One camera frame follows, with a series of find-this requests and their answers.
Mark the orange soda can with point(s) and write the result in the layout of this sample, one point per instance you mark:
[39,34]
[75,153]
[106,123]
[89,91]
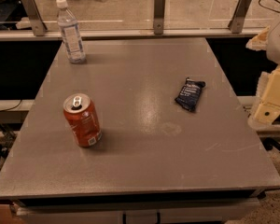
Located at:
[80,113]

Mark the clear plastic water bottle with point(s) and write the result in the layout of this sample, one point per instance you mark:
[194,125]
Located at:
[69,29]

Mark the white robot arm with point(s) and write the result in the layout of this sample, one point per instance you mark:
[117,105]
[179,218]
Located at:
[273,46]

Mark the middle metal bracket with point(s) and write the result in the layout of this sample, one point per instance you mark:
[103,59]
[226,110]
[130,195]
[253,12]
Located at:
[158,18]

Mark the dark blue rxbar wrapper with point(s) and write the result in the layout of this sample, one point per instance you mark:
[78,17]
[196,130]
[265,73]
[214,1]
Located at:
[190,94]

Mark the clear glass barrier panel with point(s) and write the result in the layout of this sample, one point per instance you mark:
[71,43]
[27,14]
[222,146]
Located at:
[138,14]

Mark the right metal bracket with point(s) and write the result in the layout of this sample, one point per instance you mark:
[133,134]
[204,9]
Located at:
[237,21]

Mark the metal bracket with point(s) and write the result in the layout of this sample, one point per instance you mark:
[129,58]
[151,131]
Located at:
[237,21]
[38,26]
[158,18]

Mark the left metal bracket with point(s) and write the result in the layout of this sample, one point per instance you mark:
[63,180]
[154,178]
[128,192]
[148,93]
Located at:
[38,26]

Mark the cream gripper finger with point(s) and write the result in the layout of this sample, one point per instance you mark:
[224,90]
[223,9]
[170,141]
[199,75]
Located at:
[259,41]
[266,108]

